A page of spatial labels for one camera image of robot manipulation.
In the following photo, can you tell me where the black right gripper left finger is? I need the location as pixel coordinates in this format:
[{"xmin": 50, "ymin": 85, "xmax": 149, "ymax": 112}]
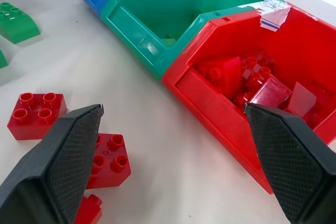
[{"xmin": 0, "ymin": 103, "xmax": 105, "ymax": 224}]

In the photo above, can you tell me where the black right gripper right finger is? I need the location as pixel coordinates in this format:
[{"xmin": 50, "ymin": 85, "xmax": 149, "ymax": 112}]
[{"xmin": 243, "ymin": 102, "xmax": 336, "ymax": 224}]

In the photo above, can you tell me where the red four-stud brick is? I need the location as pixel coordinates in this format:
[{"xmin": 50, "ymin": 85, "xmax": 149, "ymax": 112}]
[
  {"xmin": 7, "ymin": 92, "xmax": 69, "ymax": 141},
  {"xmin": 86, "ymin": 133, "xmax": 132, "ymax": 190}
]

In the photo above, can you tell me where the small red brick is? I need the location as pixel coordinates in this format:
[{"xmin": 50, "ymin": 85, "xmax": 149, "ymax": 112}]
[{"xmin": 73, "ymin": 194, "xmax": 103, "ymax": 224}]

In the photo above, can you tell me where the red flat brick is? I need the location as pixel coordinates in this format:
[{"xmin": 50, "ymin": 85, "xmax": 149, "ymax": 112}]
[{"xmin": 285, "ymin": 81, "xmax": 318, "ymax": 118}]

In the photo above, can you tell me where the dark red sloped brick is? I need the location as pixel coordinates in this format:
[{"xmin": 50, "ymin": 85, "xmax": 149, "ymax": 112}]
[{"xmin": 249, "ymin": 75, "xmax": 293, "ymax": 111}]

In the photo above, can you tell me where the red plastic bin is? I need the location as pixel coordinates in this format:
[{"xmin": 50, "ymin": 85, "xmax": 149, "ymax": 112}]
[{"xmin": 162, "ymin": 5, "xmax": 336, "ymax": 196}]

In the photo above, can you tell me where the red studded brick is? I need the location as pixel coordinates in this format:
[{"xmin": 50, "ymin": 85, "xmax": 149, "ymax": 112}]
[{"xmin": 240, "ymin": 56, "xmax": 275, "ymax": 91}]

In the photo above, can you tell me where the green curved brick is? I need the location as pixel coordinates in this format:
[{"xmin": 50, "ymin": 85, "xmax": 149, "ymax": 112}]
[{"xmin": 0, "ymin": 2, "xmax": 41, "ymax": 45}]

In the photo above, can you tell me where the white tape label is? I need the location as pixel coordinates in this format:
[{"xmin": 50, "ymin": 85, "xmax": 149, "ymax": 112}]
[{"xmin": 256, "ymin": 0, "xmax": 291, "ymax": 30}]

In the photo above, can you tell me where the green plastic bin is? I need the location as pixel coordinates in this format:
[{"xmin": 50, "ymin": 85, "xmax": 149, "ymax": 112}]
[{"xmin": 100, "ymin": 0, "xmax": 279, "ymax": 81}]

